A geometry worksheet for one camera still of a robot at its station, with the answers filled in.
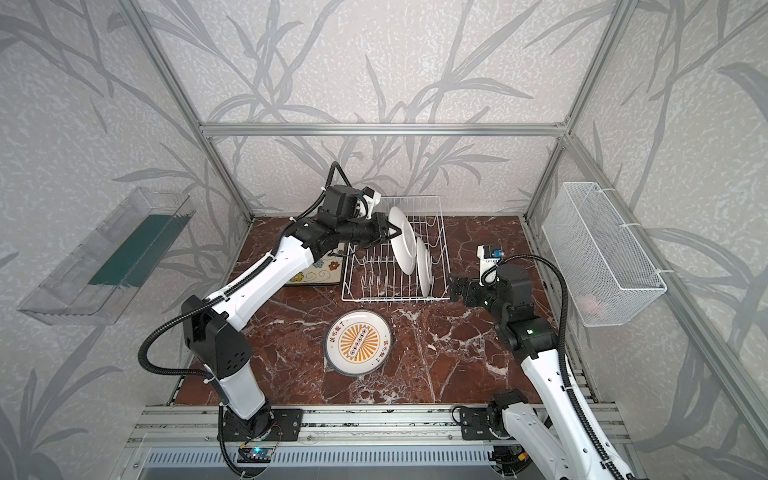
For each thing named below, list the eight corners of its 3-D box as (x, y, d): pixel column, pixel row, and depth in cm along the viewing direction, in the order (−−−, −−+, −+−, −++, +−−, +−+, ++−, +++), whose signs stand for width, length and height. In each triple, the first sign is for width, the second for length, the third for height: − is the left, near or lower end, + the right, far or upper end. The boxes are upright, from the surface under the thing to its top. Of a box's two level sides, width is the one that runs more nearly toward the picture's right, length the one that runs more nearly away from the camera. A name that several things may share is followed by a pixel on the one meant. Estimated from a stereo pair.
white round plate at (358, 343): (320, 376, 83) (318, 374, 81) (331, 313, 96) (330, 310, 94) (391, 376, 83) (391, 374, 81) (393, 313, 96) (393, 310, 94)
